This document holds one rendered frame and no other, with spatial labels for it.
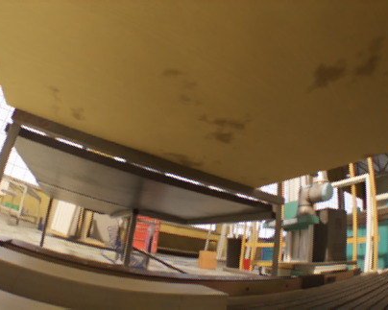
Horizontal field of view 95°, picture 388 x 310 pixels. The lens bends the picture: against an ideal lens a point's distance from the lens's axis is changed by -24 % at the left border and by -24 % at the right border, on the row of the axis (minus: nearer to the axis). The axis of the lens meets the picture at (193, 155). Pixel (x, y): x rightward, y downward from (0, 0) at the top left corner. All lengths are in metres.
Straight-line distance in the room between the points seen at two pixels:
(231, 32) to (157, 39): 0.10
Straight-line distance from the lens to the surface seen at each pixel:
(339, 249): 2.44
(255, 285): 0.28
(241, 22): 0.28
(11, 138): 0.68
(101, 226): 8.40
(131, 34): 0.32
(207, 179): 0.72
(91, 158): 0.68
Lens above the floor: 0.38
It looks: 23 degrees up
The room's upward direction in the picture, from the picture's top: 8 degrees clockwise
